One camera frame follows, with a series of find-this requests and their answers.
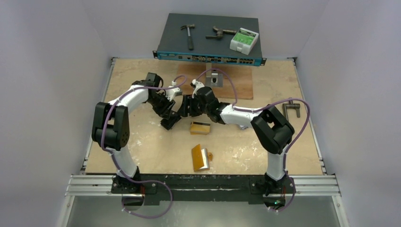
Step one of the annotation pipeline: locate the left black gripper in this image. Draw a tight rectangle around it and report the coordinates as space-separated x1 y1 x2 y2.
146 92 175 120

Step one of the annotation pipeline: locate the gold credit card stack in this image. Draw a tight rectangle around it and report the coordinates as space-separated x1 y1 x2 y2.
190 122 211 135

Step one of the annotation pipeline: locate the orange leather card holder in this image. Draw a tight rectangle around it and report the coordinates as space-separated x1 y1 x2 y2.
191 144 213 172

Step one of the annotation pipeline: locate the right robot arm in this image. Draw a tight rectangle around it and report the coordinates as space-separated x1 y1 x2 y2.
178 87 295 192

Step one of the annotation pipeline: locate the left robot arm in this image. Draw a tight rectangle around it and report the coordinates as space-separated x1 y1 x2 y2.
91 73 182 193

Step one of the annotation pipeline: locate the small hammer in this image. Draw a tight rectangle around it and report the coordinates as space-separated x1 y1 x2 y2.
180 24 195 51

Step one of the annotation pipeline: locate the plywood board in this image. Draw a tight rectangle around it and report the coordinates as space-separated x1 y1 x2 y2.
177 63 253 100

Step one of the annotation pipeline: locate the brass clamp tool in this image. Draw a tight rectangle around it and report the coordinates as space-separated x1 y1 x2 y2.
205 26 237 40

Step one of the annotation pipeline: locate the white green electronic box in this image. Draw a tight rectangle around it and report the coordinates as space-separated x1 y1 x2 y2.
229 28 259 55

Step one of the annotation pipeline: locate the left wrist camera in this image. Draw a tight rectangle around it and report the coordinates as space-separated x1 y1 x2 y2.
166 80 183 101

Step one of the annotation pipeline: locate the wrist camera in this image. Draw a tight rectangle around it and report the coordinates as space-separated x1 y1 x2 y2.
190 79 205 98
166 80 183 101

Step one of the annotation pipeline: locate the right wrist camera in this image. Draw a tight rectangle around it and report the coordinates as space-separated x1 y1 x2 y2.
190 79 205 98

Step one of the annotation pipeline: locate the metal stand bracket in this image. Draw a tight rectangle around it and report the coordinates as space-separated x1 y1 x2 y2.
205 63 223 87

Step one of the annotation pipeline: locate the aluminium frame rail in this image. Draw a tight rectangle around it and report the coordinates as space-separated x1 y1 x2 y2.
61 57 117 227

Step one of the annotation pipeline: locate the dark metal T-handle tool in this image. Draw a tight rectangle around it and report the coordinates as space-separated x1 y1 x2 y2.
282 100 301 119

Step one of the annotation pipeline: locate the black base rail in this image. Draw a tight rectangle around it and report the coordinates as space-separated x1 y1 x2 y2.
111 174 295 209

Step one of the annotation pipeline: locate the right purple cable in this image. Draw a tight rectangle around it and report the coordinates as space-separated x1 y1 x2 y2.
196 68 311 213

